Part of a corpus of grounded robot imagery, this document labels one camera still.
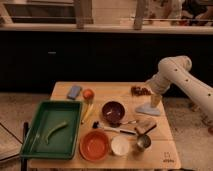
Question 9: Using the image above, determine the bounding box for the metal spoon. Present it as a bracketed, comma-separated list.
[114, 120, 140, 127]

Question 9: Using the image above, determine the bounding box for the dark red grape bunch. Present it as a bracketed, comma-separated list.
[131, 86, 151, 96]

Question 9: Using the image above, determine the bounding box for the light blue cloth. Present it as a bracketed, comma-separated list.
[135, 102, 161, 116]

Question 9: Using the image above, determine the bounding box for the green plastic tray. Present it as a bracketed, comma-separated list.
[20, 101, 82, 160]

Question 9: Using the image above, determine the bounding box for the green bean pod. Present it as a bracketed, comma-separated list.
[45, 121, 68, 144]

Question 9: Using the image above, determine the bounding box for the blue sponge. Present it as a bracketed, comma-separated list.
[67, 85, 82, 100]

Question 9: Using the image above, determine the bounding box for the orange red bowl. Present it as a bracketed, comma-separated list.
[79, 130, 109, 162]

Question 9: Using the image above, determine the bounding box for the metal cup with black handle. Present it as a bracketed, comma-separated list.
[135, 126, 155, 151]

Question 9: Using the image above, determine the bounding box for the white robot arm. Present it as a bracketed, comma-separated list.
[147, 56, 213, 126]

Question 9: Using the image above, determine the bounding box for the white small bowl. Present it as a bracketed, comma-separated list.
[111, 135, 130, 156]

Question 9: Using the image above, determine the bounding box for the black chair frame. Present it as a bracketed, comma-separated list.
[20, 121, 30, 171]

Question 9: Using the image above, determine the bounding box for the orange fruit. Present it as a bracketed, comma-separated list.
[83, 89, 94, 100]

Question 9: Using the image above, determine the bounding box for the dark maroon bowl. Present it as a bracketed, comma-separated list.
[102, 101, 125, 123]

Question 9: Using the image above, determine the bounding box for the brown wooden block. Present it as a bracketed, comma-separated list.
[135, 119, 157, 135]

